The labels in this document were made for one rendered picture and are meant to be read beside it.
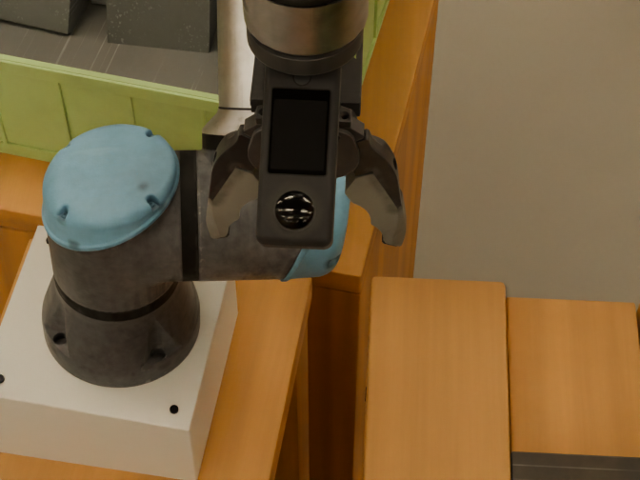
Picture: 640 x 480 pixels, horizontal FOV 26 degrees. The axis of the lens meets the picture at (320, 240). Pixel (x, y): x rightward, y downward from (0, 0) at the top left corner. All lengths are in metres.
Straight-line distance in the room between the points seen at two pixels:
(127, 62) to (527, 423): 0.69
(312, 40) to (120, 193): 0.39
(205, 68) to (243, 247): 0.57
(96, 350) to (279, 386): 0.23
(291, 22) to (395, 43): 1.04
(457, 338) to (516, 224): 1.26
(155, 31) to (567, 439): 0.73
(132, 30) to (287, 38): 0.95
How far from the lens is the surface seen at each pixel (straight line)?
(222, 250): 1.18
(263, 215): 0.83
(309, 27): 0.80
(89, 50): 1.76
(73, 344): 1.30
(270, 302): 1.49
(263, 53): 0.83
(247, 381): 1.44
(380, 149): 0.90
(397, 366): 1.39
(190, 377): 1.32
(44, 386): 1.33
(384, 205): 0.93
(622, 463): 1.36
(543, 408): 1.40
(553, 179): 2.74
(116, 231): 1.15
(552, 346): 1.44
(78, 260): 1.20
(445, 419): 1.36
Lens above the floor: 2.08
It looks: 53 degrees down
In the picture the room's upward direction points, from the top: straight up
